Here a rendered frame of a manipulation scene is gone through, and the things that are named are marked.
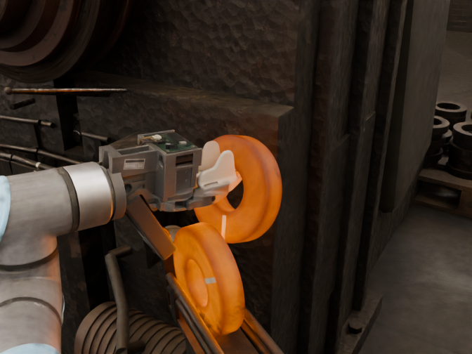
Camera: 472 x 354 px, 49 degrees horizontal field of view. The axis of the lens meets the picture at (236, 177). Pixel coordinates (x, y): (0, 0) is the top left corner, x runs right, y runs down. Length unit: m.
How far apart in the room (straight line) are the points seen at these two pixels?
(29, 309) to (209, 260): 0.22
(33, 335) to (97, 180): 0.18
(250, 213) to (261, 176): 0.05
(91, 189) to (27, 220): 0.07
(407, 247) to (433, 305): 0.35
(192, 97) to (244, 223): 0.28
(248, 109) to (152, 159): 0.27
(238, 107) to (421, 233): 1.53
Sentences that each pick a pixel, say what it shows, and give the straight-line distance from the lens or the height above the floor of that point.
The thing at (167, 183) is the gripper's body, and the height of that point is 0.86.
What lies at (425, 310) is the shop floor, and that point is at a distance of 1.86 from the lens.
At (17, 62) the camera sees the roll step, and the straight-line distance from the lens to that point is 1.00.
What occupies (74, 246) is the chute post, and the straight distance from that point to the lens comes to 1.11.
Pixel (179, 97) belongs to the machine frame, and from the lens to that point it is 0.91.
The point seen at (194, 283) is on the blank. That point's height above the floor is 0.68.
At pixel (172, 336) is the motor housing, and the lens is 0.89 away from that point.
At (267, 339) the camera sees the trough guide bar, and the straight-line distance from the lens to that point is 0.65.
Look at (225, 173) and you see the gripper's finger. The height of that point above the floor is 0.84.
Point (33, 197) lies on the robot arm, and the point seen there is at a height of 0.89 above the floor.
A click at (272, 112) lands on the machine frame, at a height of 0.87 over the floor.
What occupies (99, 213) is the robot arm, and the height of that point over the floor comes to 0.85.
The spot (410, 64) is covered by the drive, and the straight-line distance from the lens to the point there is 1.59.
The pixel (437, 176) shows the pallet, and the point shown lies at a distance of 2.44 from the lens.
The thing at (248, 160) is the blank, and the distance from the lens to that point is 0.70.
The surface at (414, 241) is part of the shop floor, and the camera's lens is 2.20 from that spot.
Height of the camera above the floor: 1.14
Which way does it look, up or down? 26 degrees down
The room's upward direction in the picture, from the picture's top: straight up
